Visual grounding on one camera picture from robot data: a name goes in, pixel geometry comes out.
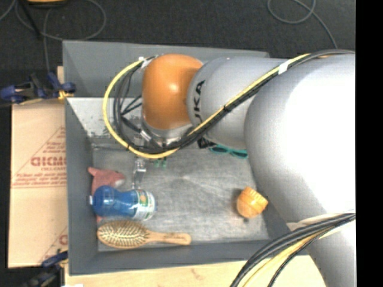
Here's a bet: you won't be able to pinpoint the blue plastic bottle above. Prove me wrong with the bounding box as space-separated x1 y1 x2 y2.
88 185 158 222

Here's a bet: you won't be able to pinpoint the pink plush toy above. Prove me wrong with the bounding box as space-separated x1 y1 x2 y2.
87 166 127 224

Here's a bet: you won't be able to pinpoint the wooden hairbrush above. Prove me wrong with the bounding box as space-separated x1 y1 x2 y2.
96 219 192 249

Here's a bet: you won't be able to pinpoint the grey metal bin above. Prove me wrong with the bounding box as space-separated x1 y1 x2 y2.
62 39 309 276

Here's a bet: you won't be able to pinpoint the teal sunglasses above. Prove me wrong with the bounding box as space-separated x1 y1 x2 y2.
208 143 249 160

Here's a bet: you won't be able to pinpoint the brown cardboard board red print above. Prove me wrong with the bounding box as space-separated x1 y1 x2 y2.
7 99 69 269

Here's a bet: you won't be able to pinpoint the orange ribbed toy food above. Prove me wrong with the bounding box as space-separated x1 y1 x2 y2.
235 185 269 219

